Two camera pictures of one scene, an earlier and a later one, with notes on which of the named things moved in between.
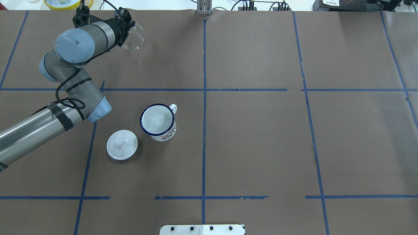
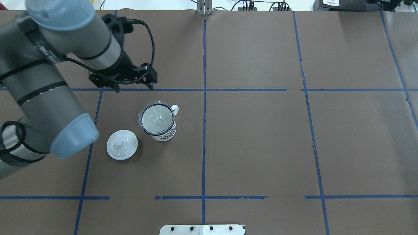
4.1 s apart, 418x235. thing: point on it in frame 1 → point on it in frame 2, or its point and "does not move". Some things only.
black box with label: (339, 5) does not move
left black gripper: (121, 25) → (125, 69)
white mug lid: (121, 145) does not move
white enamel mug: (157, 120) does not move
